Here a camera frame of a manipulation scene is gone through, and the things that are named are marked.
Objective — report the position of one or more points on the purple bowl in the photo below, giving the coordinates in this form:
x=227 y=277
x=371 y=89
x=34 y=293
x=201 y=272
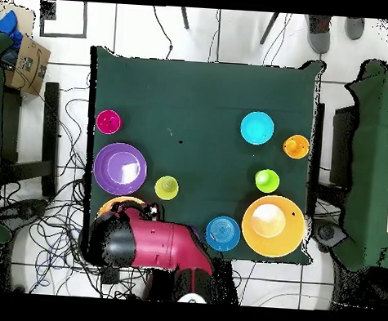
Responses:
x=114 y=173

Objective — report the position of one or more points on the orange bowl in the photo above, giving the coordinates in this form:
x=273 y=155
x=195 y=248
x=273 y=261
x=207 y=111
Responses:
x=126 y=200

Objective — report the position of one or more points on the black stand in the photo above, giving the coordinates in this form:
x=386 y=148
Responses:
x=49 y=138

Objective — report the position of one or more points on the pink cup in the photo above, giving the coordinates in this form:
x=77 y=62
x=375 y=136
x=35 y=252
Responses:
x=108 y=122

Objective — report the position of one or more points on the yellow-green cup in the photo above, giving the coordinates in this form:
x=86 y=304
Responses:
x=166 y=188

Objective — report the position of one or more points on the dark chair leg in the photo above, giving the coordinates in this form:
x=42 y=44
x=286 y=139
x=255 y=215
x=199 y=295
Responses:
x=185 y=18
x=269 y=27

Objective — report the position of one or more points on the cyan bowl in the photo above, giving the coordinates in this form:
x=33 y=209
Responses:
x=257 y=127

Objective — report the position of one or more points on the blue cloth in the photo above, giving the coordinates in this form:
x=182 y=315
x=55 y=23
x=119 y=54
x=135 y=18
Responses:
x=7 y=26

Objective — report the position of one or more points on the person's foot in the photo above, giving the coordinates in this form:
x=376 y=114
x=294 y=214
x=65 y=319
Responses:
x=354 y=28
x=318 y=35

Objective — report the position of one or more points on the blue bowl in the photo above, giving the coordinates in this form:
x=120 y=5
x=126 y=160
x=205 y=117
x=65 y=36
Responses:
x=223 y=233

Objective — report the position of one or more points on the dark green tablecloth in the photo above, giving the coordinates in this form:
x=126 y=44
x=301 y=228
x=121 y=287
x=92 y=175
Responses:
x=191 y=91

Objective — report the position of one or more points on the orange cup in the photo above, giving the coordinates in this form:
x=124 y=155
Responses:
x=296 y=146

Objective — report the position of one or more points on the black chair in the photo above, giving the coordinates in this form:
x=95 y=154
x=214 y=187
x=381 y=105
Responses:
x=342 y=143

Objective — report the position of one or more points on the large yellow bowl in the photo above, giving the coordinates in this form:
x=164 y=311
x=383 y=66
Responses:
x=272 y=237

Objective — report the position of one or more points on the printed cardboard box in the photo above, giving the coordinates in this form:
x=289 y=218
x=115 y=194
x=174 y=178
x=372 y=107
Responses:
x=29 y=68

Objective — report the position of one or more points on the green cup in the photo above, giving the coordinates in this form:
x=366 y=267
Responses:
x=267 y=180

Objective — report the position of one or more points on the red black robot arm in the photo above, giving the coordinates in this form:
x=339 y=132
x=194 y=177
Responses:
x=162 y=243

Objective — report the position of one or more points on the black floor frame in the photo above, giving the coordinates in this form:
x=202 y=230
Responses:
x=47 y=10

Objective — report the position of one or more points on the grey floor device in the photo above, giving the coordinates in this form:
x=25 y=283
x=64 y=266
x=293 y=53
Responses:
x=327 y=232
x=24 y=210

